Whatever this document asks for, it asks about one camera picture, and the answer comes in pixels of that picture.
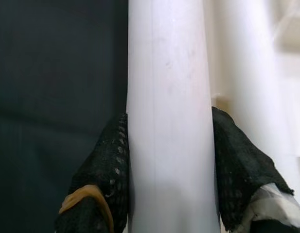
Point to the white plastic table top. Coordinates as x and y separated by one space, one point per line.
292 109

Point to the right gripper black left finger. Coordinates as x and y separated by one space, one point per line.
101 170

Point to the white plastic table leg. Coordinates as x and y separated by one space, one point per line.
249 72
169 97

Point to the tan rubber band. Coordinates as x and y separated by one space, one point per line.
89 194

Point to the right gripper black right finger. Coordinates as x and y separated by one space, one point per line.
239 170

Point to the black table cloth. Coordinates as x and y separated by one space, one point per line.
55 85

